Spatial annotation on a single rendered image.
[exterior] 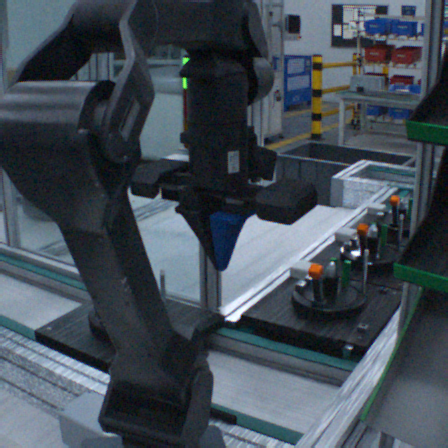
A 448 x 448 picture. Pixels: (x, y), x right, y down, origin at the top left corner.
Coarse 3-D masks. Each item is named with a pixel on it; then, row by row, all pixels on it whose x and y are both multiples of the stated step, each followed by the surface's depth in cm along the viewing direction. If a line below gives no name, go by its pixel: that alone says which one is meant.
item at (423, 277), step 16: (432, 192) 68; (432, 208) 69; (432, 224) 70; (416, 240) 67; (432, 240) 67; (400, 256) 64; (416, 256) 66; (432, 256) 66; (400, 272) 64; (416, 272) 62; (432, 272) 64; (432, 288) 62
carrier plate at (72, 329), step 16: (176, 304) 108; (64, 320) 101; (80, 320) 101; (176, 320) 102; (192, 320) 102; (208, 320) 102; (224, 320) 104; (48, 336) 95; (64, 336) 95; (80, 336) 96; (208, 336) 101; (64, 352) 94; (80, 352) 91; (96, 352) 91; (112, 352) 91
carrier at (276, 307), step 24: (336, 264) 110; (288, 288) 114; (312, 288) 110; (336, 288) 106; (360, 288) 108; (264, 312) 105; (288, 312) 105; (312, 312) 102; (336, 312) 101; (360, 312) 103; (384, 312) 104; (288, 336) 100; (312, 336) 98; (336, 336) 96; (360, 336) 96
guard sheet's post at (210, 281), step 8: (200, 248) 105; (200, 256) 106; (200, 264) 106; (208, 264) 105; (200, 272) 107; (208, 272) 106; (216, 272) 107; (200, 280) 107; (208, 280) 106; (216, 280) 107; (200, 288) 108; (208, 288) 107; (216, 288) 108; (200, 296) 108; (208, 296) 107; (216, 296) 108; (200, 304) 109; (208, 304) 108; (216, 304) 109
